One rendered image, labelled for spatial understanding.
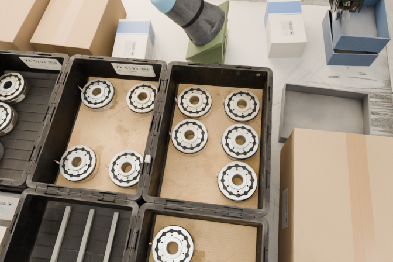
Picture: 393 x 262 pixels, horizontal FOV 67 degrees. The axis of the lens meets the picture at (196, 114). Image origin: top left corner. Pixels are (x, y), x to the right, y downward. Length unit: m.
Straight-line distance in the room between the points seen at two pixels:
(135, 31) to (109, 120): 0.37
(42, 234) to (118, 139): 0.32
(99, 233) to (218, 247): 0.31
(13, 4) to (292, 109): 1.04
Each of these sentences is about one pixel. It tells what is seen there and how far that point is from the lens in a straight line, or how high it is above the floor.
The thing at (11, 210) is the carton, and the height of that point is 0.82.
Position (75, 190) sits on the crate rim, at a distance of 0.81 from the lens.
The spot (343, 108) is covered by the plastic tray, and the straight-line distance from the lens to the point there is 1.12.
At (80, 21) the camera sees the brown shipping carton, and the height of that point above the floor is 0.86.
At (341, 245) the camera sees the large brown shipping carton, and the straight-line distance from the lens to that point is 0.79.
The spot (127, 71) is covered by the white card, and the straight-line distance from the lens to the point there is 0.95.
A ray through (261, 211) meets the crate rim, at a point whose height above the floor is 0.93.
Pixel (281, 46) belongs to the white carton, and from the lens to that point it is 1.12.
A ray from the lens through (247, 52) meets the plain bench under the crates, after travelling 1.17.
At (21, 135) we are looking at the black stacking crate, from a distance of 1.06.
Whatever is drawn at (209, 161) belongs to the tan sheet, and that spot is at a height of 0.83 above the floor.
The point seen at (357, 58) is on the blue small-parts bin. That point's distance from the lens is 1.19.
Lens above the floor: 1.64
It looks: 65 degrees down
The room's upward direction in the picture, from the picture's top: 10 degrees counter-clockwise
